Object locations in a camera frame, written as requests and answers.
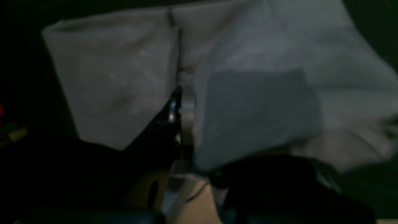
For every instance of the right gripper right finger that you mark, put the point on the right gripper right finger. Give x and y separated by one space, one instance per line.
281 189

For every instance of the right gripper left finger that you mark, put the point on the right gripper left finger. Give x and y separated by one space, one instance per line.
156 146

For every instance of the grey T-shirt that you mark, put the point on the grey T-shirt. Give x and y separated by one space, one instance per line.
264 74

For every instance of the black table cloth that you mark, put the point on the black table cloth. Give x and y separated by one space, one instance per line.
31 91

